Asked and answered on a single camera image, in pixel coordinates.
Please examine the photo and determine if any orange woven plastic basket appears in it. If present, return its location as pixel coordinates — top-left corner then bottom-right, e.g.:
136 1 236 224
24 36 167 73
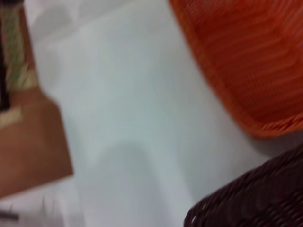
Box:
168 0 303 140

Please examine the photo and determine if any dark brown woven basket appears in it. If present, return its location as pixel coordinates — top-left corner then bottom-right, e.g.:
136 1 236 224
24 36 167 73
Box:
183 144 303 227

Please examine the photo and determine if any brown cardboard box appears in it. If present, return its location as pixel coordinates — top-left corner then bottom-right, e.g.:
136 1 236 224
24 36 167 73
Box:
0 0 73 198

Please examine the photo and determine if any green beige striped object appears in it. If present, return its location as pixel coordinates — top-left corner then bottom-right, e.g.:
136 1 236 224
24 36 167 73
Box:
0 0 37 92

